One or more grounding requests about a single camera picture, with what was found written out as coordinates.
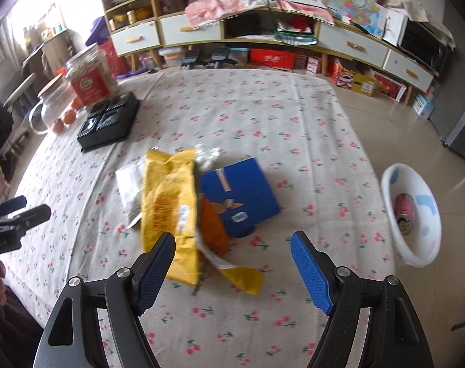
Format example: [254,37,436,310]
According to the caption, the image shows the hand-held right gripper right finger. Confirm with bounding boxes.
[290,231,436,368]

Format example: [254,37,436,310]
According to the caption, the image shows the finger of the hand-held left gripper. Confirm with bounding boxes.
[4,204,52,235]
[0,195,28,216]

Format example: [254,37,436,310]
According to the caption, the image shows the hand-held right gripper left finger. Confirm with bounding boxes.
[36,232,177,368]

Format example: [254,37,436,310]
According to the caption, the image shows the yellow snack bag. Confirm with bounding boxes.
[140,147,266,296]

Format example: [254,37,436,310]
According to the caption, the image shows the red white drink can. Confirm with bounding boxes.
[394,193,416,237]

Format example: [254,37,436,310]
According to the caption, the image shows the white plastic basin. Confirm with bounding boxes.
[380,163,443,269]

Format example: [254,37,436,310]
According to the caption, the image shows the orange peel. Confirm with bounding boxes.
[198,195,230,258]

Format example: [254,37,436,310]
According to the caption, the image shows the clear plastic wrapper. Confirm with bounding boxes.
[115,160,147,231]

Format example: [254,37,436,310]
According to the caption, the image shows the blue cardboard box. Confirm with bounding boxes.
[199,157,281,239]

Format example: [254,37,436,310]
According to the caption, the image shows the glass pitcher with wooden lid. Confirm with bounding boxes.
[28,73,84,136]

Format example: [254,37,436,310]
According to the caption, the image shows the black plastic tray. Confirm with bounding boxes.
[76,91,140,152]

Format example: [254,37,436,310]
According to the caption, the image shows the crumpled white paper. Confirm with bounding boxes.
[196,144,222,170]

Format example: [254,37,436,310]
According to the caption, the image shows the clear jar with red label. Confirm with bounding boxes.
[64,43,122,107]

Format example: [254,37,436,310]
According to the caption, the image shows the cherry print tablecloth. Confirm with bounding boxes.
[2,67,400,368]

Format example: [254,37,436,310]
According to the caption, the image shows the red bag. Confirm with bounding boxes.
[98,40,128,79]

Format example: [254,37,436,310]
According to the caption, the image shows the purple bag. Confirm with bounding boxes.
[84,16,111,47]

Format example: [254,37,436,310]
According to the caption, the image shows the lion print cardboard box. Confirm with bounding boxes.
[330,58,379,97]

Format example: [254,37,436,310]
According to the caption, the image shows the red picture box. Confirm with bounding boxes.
[370,69,408,102]

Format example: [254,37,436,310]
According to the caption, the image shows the small blue white box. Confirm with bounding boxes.
[412,91,436,118]

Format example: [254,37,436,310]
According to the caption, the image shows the small pink boxes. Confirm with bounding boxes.
[295,53,323,75]

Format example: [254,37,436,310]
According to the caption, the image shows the wooden shelf unit with drawer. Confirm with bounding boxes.
[99,0,162,59]

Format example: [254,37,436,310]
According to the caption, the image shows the grey refrigerator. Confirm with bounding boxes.
[433,72,465,162]

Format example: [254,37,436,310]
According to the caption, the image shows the red flat box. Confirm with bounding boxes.
[249,48,296,71]

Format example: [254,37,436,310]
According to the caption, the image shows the low wooden cabinet white drawers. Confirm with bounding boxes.
[156,2,440,105]

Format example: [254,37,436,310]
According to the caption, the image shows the folded green white cloths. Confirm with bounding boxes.
[274,17,319,47]

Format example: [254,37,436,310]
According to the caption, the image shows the black microwave oven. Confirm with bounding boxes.
[397,19,454,76]

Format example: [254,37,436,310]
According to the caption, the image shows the black electronics box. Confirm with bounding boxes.
[225,12,264,39]

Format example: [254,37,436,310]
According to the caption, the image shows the map print paper bag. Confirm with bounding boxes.
[326,0,390,41]

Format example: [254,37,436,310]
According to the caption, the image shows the pink cloth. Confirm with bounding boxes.
[184,0,335,30]

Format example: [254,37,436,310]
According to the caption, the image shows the beige floral cloth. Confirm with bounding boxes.
[386,0,457,49]

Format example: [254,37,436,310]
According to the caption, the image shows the black cables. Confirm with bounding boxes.
[243,0,294,44]

